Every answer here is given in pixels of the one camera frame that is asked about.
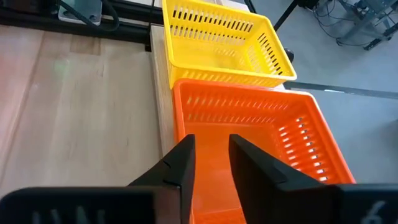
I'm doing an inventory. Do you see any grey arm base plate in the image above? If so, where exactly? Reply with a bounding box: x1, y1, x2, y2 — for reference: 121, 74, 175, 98
58, 0, 103, 27

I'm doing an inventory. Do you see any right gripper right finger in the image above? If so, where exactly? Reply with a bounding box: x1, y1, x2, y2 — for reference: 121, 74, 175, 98
228, 133, 398, 224

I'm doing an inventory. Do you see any black left table frame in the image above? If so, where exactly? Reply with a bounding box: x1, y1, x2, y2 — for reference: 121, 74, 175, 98
0, 0, 165, 45

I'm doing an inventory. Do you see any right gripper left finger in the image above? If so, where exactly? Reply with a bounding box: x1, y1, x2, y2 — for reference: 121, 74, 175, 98
0, 134, 197, 224

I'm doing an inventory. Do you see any orange plastic slotted basket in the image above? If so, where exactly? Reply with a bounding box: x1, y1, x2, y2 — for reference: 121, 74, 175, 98
172, 78, 356, 224

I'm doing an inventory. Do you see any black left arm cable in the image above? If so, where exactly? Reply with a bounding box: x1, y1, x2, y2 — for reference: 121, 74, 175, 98
58, 0, 121, 32

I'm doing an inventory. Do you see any grey metal desk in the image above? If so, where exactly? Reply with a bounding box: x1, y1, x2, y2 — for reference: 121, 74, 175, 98
337, 0, 398, 52

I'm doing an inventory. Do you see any yellow plastic slotted basket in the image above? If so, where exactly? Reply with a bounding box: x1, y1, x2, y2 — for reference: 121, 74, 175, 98
161, 0, 298, 90

